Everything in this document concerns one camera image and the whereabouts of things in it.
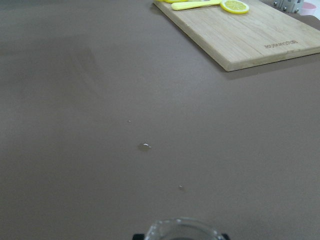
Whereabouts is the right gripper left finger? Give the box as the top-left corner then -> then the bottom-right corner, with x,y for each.
132,233 -> 145,240

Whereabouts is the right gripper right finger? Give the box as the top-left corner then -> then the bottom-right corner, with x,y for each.
221,233 -> 229,240

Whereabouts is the clear glass cup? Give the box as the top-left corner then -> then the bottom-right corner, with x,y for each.
144,217 -> 226,240

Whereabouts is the pink plastic cup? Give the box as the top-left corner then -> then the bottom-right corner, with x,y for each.
299,1 -> 317,16

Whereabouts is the wooden cutting board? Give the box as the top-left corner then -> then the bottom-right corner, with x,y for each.
154,0 -> 320,72

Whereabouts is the lemon slice near knife tip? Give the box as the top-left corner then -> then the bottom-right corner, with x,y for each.
220,0 -> 250,15

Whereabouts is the yellow plastic knife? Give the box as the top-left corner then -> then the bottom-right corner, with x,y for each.
171,0 -> 221,11

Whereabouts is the upper lemon slice of row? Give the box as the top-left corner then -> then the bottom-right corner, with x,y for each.
156,0 -> 188,4

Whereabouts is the aluminium frame post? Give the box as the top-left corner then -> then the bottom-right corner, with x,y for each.
272,0 -> 304,14

